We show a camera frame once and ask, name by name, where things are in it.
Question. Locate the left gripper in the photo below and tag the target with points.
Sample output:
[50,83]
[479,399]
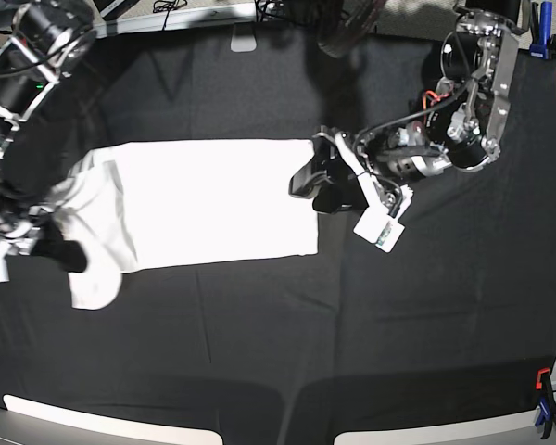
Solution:
[334,187]

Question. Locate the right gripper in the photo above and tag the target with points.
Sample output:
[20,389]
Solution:
[30,232]

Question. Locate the white printed t-shirt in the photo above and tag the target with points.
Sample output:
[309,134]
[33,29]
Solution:
[161,204]

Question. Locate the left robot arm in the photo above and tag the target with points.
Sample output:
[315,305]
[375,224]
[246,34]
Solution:
[459,125]

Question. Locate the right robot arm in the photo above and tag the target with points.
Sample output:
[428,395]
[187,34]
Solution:
[47,41]

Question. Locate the black table cloth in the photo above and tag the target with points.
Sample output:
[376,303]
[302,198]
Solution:
[452,325]

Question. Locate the blue clamp top right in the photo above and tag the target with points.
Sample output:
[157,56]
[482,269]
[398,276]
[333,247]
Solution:
[543,43]

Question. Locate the red blue clamp bottom right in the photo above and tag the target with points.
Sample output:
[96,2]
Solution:
[545,403]

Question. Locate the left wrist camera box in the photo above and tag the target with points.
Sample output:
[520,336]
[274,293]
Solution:
[379,229]

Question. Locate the grey camera mount base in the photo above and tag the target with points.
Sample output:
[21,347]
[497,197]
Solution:
[243,38]

